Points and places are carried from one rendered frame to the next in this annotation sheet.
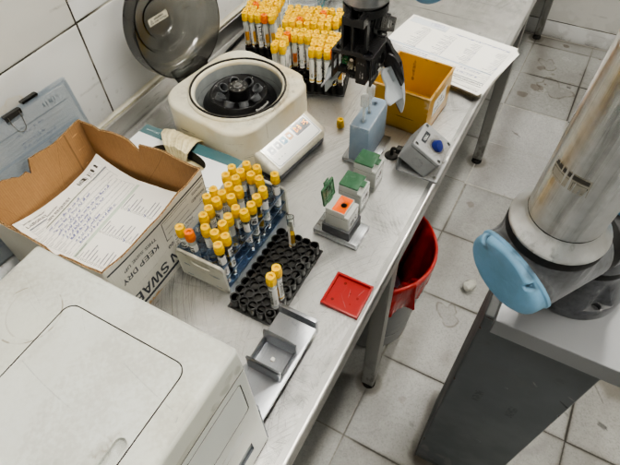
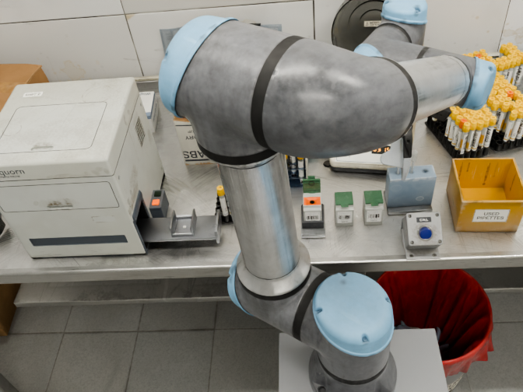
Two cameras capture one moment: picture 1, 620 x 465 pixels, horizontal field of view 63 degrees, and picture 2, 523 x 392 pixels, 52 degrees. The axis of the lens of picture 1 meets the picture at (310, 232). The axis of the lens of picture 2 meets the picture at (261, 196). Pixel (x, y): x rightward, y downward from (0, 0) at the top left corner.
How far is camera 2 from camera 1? 79 cm
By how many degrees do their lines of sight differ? 42
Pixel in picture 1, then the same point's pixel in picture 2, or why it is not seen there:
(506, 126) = not seen: outside the picture
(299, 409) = (170, 260)
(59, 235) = not seen: hidden behind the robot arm
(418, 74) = (513, 188)
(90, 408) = (62, 132)
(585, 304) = (313, 376)
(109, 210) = not seen: hidden behind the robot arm
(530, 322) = (289, 355)
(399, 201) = (367, 243)
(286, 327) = (208, 223)
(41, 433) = (48, 126)
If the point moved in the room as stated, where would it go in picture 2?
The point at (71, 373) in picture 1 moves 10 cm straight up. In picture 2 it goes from (75, 120) to (57, 78)
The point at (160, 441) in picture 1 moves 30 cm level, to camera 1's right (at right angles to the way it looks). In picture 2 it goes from (55, 157) to (102, 264)
